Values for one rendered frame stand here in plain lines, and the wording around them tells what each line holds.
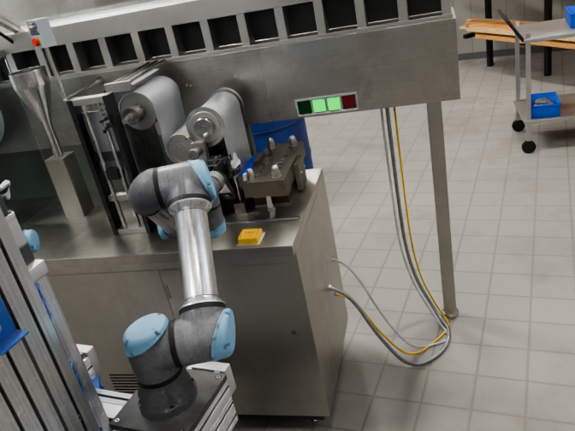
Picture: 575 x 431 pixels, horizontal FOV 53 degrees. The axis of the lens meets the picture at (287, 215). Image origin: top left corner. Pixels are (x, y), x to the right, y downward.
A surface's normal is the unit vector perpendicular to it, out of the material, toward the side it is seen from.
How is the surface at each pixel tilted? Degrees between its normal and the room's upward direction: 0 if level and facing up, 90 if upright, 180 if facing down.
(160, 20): 90
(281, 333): 90
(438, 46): 90
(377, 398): 0
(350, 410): 0
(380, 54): 90
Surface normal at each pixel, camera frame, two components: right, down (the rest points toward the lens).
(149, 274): -0.21, 0.46
